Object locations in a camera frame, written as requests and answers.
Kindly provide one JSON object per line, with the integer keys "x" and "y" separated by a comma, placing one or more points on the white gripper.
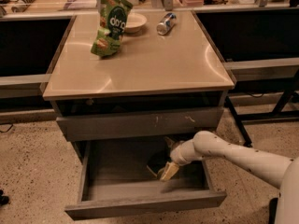
{"x": 177, "y": 153}

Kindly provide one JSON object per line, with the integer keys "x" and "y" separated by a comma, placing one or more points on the green and yellow sponge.
{"x": 156, "y": 167}

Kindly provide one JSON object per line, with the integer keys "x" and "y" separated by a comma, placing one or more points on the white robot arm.
{"x": 278, "y": 171}

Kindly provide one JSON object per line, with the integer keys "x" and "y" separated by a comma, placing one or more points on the open middle drawer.
{"x": 115, "y": 182}

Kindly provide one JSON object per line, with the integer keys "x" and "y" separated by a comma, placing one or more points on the grey drawer cabinet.
{"x": 151, "y": 72}

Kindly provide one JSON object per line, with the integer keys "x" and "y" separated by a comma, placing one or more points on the top grey drawer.
{"x": 137, "y": 124}

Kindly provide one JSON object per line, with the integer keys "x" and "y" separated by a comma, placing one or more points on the silver blue soda can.
{"x": 166, "y": 23}

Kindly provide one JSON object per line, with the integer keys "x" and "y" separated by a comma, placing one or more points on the green snack bag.
{"x": 113, "y": 20}

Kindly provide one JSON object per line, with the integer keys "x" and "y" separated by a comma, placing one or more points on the black object on floor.
{"x": 3, "y": 198}

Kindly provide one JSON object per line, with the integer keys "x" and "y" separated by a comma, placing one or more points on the black table leg frame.
{"x": 288, "y": 86}

